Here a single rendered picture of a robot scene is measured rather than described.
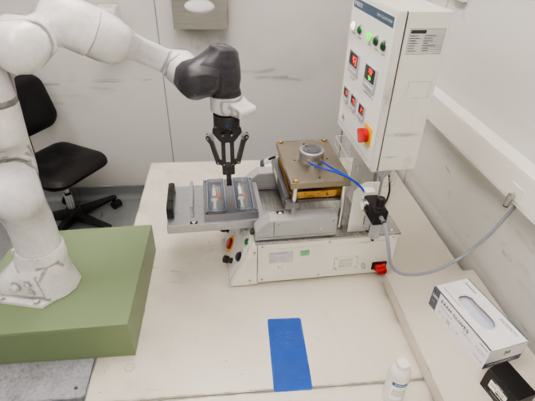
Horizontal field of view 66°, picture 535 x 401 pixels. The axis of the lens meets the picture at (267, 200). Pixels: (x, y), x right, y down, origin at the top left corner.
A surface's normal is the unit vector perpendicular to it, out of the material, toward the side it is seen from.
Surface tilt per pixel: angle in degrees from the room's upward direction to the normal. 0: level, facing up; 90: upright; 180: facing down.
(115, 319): 2
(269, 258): 90
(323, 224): 90
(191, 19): 90
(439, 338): 0
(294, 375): 0
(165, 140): 90
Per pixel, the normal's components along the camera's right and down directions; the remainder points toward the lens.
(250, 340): 0.02, -0.82
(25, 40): 0.63, 0.14
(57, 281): 0.75, 0.23
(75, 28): 0.37, 0.52
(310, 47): 0.09, 0.56
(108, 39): 0.57, 0.45
